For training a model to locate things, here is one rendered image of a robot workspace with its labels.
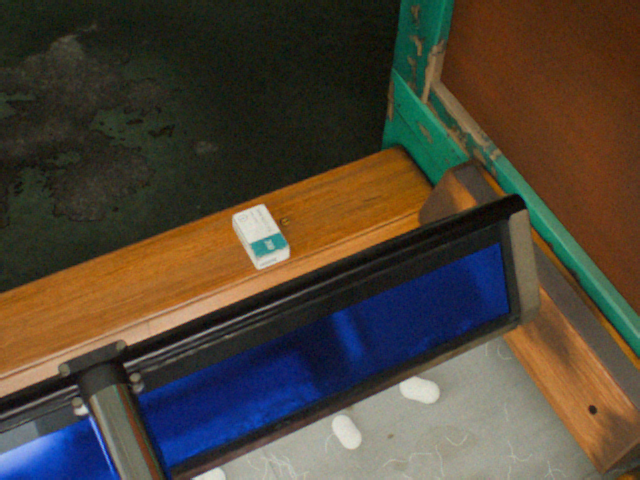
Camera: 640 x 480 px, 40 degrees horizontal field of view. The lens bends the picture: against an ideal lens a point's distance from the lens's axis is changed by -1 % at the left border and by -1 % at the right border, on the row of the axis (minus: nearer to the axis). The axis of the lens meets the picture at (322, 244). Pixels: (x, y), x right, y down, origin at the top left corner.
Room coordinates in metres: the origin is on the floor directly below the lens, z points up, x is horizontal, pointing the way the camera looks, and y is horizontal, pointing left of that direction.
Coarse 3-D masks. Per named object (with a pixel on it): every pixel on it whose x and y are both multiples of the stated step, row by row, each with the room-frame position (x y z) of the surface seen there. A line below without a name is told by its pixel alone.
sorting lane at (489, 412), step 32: (480, 352) 0.42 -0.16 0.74; (512, 352) 0.42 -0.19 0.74; (448, 384) 0.39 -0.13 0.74; (480, 384) 0.39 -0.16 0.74; (512, 384) 0.39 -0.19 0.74; (352, 416) 0.35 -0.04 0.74; (384, 416) 0.35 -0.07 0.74; (416, 416) 0.35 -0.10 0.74; (448, 416) 0.35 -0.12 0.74; (480, 416) 0.35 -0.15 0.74; (512, 416) 0.36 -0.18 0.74; (544, 416) 0.36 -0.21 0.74; (288, 448) 0.31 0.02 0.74; (320, 448) 0.31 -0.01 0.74; (384, 448) 0.32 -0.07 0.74; (416, 448) 0.32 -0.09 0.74; (448, 448) 0.32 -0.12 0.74; (480, 448) 0.32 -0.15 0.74; (512, 448) 0.32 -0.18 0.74; (544, 448) 0.33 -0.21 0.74; (576, 448) 0.33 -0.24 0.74
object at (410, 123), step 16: (400, 80) 0.69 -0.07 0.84; (400, 96) 0.69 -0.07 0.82; (416, 96) 0.67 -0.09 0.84; (400, 112) 0.68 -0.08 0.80; (416, 112) 0.66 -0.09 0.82; (384, 128) 0.71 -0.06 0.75; (400, 128) 0.68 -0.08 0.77; (416, 128) 0.65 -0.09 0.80; (432, 128) 0.63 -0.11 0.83; (384, 144) 0.70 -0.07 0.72; (416, 144) 0.65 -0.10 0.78; (432, 144) 0.63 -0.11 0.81; (448, 144) 0.61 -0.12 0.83; (416, 160) 0.65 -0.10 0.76; (432, 160) 0.63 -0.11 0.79; (448, 160) 0.60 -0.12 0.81; (464, 160) 0.58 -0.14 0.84; (432, 176) 0.62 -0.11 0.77
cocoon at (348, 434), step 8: (344, 416) 0.34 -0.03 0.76; (336, 424) 0.33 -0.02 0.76; (344, 424) 0.33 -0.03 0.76; (352, 424) 0.33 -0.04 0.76; (336, 432) 0.33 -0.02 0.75; (344, 432) 0.32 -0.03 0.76; (352, 432) 0.32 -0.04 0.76; (344, 440) 0.32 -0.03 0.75; (352, 440) 0.32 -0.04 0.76; (360, 440) 0.32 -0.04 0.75; (352, 448) 0.31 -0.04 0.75
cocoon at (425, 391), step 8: (400, 384) 0.38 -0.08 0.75; (408, 384) 0.37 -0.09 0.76; (416, 384) 0.37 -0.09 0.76; (424, 384) 0.37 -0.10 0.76; (432, 384) 0.37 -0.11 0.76; (408, 392) 0.37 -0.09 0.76; (416, 392) 0.37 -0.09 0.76; (424, 392) 0.37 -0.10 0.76; (432, 392) 0.37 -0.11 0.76; (424, 400) 0.36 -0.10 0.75; (432, 400) 0.36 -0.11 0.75
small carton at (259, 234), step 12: (240, 216) 0.54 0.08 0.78; (252, 216) 0.54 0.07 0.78; (264, 216) 0.54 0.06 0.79; (240, 228) 0.52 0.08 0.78; (252, 228) 0.52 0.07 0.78; (264, 228) 0.52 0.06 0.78; (276, 228) 0.52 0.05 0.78; (252, 240) 0.51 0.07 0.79; (264, 240) 0.51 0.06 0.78; (276, 240) 0.51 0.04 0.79; (252, 252) 0.49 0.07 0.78; (264, 252) 0.49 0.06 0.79; (276, 252) 0.50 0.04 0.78; (288, 252) 0.50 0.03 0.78; (264, 264) 0.49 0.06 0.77
